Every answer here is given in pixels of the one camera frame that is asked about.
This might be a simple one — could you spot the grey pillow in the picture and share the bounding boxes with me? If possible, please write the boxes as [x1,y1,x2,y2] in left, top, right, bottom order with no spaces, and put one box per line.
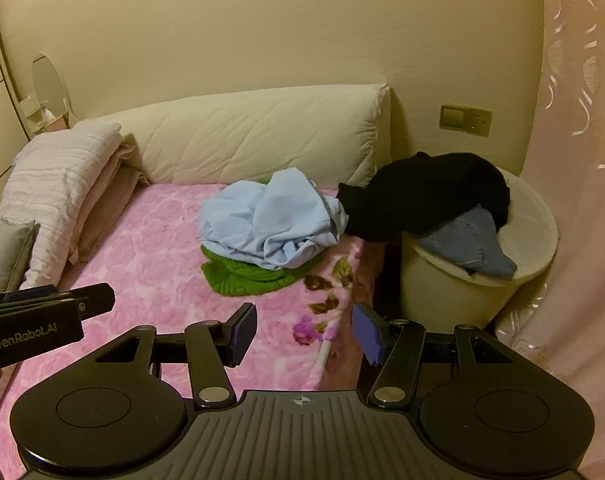
[0,220,40,295]

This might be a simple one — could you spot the pink floral blanket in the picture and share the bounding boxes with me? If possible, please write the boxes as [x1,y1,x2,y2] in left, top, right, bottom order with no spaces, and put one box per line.
[0,180,389,413]

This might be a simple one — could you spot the white oval mirror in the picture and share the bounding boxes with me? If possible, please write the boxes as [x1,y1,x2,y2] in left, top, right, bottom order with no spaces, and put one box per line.
[31,53,72,126]

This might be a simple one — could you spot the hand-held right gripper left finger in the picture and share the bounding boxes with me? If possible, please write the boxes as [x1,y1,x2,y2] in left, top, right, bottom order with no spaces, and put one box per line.
[95,302,258,407]

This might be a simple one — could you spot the beige wall switch plate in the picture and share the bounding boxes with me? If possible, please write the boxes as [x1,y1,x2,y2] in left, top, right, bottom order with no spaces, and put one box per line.
[439,104,494,137]

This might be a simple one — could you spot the blue jeans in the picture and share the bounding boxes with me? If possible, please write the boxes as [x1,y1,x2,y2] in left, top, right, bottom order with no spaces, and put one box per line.
[416,206,518,282]

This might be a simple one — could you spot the white laundry basket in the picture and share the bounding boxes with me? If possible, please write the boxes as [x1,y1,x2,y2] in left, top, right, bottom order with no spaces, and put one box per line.
[399,166,559,328]

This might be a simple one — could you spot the folded beige sheet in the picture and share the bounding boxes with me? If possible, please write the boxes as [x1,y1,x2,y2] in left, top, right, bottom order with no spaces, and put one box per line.
[70,132,150,266]

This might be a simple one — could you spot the light blue sweatshirt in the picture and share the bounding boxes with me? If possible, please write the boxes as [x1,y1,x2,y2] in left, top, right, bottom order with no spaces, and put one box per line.
[198,166,350,271]

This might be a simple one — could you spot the white striped quilt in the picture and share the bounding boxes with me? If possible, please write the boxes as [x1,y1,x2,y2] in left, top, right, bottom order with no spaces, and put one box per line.
[0,122,124,288]

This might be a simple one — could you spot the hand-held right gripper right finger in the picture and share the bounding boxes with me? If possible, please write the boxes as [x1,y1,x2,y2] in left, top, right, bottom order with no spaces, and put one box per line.
[351,302,514,407]

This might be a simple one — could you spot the green knit garment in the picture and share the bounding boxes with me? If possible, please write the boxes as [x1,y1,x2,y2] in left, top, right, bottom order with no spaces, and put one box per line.
[201,242,328,297]

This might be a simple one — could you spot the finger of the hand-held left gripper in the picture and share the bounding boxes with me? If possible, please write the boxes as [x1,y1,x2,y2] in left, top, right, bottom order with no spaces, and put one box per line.
[0,285,58,307]
[52,282,116,320]

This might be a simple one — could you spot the black garment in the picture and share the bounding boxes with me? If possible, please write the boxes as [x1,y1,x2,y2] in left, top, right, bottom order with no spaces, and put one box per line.
[336,151,512,243]

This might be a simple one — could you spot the cream headboard cushion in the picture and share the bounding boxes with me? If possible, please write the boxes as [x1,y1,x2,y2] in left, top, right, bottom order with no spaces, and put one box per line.
[75,83,393,188]

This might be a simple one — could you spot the pink curtain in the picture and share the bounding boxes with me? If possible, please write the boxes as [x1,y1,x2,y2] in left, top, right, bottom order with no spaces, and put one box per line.
[495,0,605,401]

